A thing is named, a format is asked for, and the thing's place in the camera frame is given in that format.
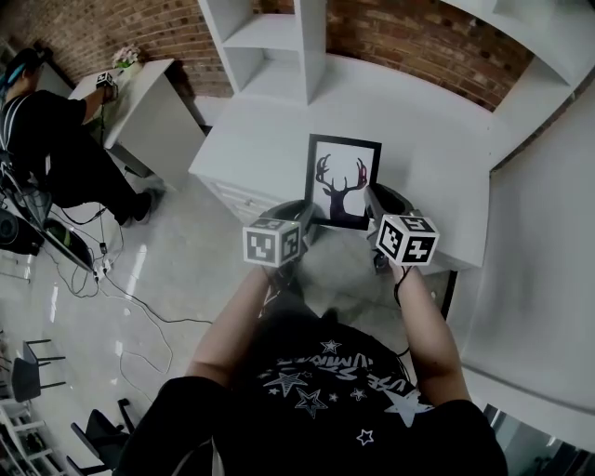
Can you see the black framed deer picture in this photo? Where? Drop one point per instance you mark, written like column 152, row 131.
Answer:
column 344, row 181

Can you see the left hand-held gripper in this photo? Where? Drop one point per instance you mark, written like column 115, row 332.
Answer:
column 269, row 244

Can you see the person's dark trousers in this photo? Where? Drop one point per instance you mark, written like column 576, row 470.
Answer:
column 288, row 302

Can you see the person's right shoe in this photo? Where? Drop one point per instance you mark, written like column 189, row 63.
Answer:
column 331, row 316

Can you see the white side table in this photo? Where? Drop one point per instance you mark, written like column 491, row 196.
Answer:
column 149, row 121

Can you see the black metal-leg chair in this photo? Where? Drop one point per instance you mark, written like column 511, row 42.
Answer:
column 28, row 372

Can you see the black framed glass door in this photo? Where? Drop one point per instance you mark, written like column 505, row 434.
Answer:
column 548, row 446

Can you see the person's right forearm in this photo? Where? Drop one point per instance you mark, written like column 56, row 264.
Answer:
column 432, row 334

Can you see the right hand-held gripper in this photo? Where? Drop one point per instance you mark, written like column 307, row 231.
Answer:
column 406, row 241

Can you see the white desk with drawers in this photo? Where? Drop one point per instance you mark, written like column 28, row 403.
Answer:
column 432, row 153

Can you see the white power strip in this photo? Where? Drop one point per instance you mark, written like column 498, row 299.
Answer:
column 102, row 270

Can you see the white drawer with knob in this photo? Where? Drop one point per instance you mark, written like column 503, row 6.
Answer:
column 237, row 193

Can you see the white shelf unit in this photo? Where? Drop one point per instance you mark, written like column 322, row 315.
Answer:
column 274, row 46

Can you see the person's black star-print shirt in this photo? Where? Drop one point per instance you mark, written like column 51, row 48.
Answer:
column 316, row 418

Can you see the black office chair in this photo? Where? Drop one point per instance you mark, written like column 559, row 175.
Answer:
column 102, row 437

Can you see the person's left forearm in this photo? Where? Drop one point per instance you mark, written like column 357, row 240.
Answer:
column 228, row 334

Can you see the pink potted flowers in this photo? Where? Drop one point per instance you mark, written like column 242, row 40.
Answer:
column 125, row 56

